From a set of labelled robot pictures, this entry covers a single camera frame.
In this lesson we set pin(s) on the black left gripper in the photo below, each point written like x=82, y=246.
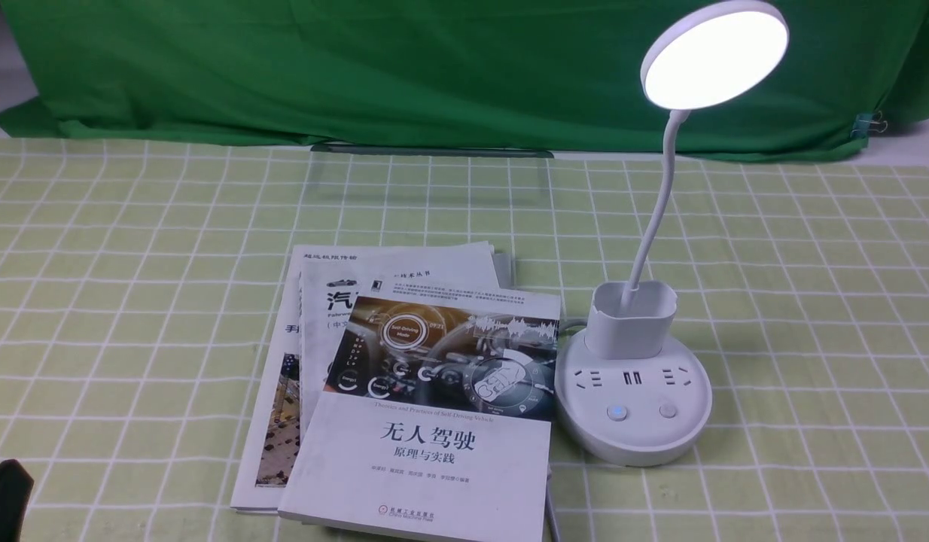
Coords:
x=16, y=486

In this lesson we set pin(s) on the white desk lamp with sockets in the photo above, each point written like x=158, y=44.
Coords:
x=629, y=392

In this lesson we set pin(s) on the bottom white book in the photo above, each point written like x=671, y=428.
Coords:
x=273, y=439

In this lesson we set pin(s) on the middle white car book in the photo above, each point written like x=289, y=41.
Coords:
x=329, y=287

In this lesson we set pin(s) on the top self-driving vehicle book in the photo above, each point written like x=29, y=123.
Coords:
x=435, y=419

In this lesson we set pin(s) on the clear acrylic stand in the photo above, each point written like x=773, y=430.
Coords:
x=354, y=175

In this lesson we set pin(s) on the green backdrop cloth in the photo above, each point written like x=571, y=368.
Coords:
x=548, y=75

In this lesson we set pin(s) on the binder clip on cloth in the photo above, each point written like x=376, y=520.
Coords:
x=868, y=124

